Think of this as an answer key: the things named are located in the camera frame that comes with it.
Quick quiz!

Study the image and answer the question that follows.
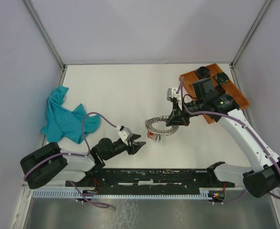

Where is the black round part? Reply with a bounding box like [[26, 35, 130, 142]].
[[194, 66, 210, 80], [215, 85, 226, 96]]

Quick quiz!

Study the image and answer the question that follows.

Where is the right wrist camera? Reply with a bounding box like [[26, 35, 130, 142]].
[[166, 87, 181, 101]]

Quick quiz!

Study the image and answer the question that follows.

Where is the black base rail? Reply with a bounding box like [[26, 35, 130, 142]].
[[75, 168, 235, 195]]

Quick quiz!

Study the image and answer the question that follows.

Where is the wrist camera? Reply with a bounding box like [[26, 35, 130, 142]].
[[166, 87, 181, 101], [115, 125, 133, 144]]

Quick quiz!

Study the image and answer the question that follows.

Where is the white slotted cable duct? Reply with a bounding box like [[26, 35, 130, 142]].
[[32, 187, 214, 198]]

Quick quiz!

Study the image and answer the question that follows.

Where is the purple cable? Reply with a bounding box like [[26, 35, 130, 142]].
[[23, 112, 120, 210], [176, 76, 280, 205]]

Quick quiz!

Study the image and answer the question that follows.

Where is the left aluminium frame post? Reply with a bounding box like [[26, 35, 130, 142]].
[[21, 0, 65, 69]]

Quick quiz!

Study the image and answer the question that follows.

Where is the black round part lower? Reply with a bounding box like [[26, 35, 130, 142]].
[[215, 85, 226, 96]]

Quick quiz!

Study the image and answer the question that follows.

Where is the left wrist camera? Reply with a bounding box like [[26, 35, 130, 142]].
[[115, 125, 133, 144]]

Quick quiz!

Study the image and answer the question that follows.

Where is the orange compartment tray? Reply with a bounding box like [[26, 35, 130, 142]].
[[179, 63, 250, 118]]

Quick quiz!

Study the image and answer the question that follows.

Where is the silver keyring with keys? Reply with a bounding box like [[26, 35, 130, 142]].
[[145, 116, 179, 143]]

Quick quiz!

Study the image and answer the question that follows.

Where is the black round part top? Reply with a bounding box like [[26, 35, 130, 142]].
[[194, 66, 210, 80]]

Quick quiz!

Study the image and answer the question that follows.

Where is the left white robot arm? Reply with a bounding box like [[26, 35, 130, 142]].
[[20, 134, 146, 189]]

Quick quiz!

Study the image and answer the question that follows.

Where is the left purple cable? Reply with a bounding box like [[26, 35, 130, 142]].
[[23, 112, 120, 210]]

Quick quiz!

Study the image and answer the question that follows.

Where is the right aluminium frame post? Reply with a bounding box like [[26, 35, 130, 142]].
[[230, 0, 275, 68]]

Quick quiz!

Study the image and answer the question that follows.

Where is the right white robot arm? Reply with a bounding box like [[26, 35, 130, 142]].
[[166, 78, 280, 199]]

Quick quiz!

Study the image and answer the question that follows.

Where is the aluminium frame post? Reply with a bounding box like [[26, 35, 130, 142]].
[[230, 0, 275, 68], [21, 0, 65, 69]]

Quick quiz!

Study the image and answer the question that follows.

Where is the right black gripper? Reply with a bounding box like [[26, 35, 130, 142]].
[[166, 98, 206, 126]]

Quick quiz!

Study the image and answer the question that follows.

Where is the green yellow round part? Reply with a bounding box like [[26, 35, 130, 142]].
[[214, 72, 230, 85]]

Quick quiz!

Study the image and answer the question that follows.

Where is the teal cloth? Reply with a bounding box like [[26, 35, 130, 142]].
[[41, 86, 101, 144]]

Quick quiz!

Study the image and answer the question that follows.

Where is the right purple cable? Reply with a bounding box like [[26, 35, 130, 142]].
[[176, 76, 280, 205]]

